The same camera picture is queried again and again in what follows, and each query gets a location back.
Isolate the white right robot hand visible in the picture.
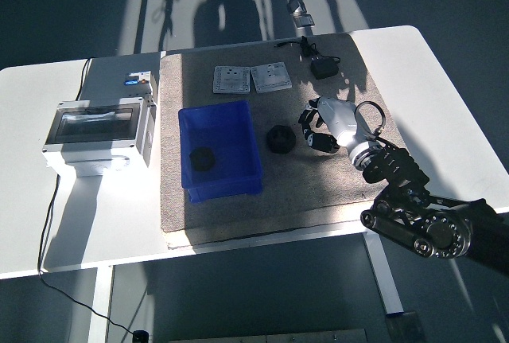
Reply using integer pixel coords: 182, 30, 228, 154
297, 95, 378, 160

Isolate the black hexagonal nut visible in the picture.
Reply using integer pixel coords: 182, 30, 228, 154
188, 146, 218, 173
265, 123, 297, 156

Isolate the blue plastic box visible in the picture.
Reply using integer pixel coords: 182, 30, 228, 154
177, 99, 264, 205

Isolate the black power adapter plug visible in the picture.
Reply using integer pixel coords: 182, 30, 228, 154
309, 55, 340, 80

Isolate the white socket panel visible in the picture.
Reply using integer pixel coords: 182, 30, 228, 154
250, 60, 293, 95
212, 64, 251, 95

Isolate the shiny metal floor fixture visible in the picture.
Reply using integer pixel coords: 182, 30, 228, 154
286, 0, 317, 29

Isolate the grey-brown mat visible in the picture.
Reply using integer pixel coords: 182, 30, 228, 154
158, 31, 423, 249

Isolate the white table leg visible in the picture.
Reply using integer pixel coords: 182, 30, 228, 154
87, 265, 115, 343
363, 231, 405, 316

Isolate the small breaker with blue label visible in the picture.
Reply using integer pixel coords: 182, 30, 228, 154
122, 70, 159, 107

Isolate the grey table foot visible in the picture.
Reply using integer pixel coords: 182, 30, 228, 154
384, 310, 425, 343

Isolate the black adapter cord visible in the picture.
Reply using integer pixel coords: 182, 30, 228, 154
274, 36, 343, 65

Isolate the white enclosure with clear lid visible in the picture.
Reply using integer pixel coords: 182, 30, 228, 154
41, 95, 157, 179

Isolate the thin black power cable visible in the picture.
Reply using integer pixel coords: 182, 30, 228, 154
37, 57, 138, 335

